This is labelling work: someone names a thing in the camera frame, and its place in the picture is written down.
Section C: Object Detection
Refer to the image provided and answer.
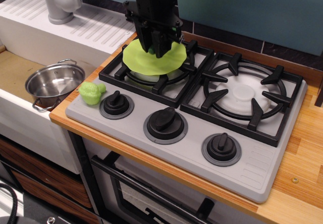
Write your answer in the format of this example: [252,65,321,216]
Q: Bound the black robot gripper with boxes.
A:
[124,0,182,58]

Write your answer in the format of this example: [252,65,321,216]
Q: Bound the light green toy cauliflower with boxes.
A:
[78,82,106,105]

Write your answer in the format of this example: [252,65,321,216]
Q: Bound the green toy pickle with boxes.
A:
[148,45,155,54]

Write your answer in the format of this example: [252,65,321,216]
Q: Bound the lime green plastic plate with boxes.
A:
[123,39,187,76]

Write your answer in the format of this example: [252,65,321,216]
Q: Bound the small steel pot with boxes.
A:
[25,59,85,112]

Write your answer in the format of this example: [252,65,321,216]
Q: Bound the black left burner grate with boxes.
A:
[99,40,215,108]

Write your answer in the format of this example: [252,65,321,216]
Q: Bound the black burner grate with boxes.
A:
[99,40,215,108]
[181,52,307,147]

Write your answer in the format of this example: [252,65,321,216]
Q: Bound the black left stove knob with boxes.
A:
[99,90,134,120]

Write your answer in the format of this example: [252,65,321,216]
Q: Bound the black stove knob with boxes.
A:
[201,133,242,167]
[99,90,134,120]
[143,107,188,145]

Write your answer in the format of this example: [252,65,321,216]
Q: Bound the black middle stove knob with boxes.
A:
[143,107,188,145]

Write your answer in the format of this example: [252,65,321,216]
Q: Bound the grey toy faucet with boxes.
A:
[45,0,82,25]

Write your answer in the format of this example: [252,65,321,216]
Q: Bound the black right stove knob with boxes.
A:
[201,133,242,167]

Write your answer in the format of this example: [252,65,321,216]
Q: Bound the grey toy stove top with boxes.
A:
[65,46,308,204]

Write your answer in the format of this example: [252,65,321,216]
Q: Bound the black right burner grate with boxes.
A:
[181,52,307,147]

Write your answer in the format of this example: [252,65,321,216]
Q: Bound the wooden drawer front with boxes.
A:
[1,136,98,223]

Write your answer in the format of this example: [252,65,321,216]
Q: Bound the black oven door handle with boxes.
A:
[90,152,210,223]

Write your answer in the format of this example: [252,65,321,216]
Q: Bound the black braided cable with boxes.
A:
[0,183,19,224]

